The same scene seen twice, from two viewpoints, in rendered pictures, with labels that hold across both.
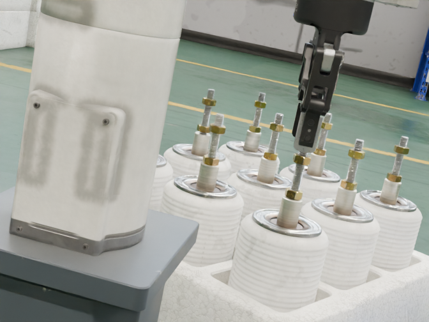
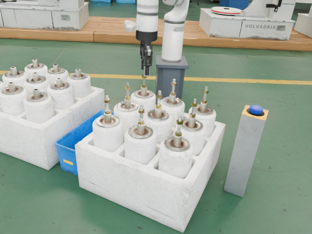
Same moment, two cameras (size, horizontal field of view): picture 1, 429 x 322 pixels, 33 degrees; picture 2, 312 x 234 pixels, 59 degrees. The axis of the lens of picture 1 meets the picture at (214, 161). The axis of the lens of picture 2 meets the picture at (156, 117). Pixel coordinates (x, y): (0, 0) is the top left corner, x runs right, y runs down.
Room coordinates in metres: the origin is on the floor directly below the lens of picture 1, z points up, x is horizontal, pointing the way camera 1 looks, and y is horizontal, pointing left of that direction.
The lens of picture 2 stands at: (1.67, -0.27, 0.70)
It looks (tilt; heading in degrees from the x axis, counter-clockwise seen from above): 30 degrees down; 166
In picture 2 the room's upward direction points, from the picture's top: 4 degrees clockwise
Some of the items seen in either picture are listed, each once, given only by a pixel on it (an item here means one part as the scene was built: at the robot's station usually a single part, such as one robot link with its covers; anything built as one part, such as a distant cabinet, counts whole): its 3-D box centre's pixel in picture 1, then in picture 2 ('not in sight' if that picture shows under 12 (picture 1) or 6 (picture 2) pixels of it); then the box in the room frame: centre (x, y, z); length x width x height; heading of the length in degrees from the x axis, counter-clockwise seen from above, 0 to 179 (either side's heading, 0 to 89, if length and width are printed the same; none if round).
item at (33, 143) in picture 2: not in sight; (42, 114); (0.56, -0.50, 0.09); 0.39 x 0.39 x 0.18; 55
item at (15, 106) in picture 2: not in sight; (17, 111); (0.65, -0.57, 0.16); 0.10 x 0.10 x 0.18
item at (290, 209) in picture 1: (289, 212); (143, 91); (0.73, -0.09, 0.26); 0.02 x 0.02 x 0.03
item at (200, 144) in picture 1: (200, 144); (191, 121); (0.97, 0.02, 0.26); 0.02 x 0.02 x 0.03
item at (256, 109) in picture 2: not in sight; (255, 110); (1.02, 0.20, 0.32); 0.04 x 0.04 x 0.02
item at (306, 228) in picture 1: (286, 223); (143, 94); (0.73, -0.09, 0.25); 0.08 x 0.08 x 0.01
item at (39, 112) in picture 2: not in sight; (41, 119); (0.72, -0.47, 0.16); 0.10 x 0.10 x 0.18
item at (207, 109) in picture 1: (206, 115); (193, 110); (0.97, 0.02, 0.31); 0.01 x 0.01 x 0.08
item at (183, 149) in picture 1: (198, 153); (191, 125); (0.97, 0.02, 0.25); 0.08 x 0.08 x 0.01
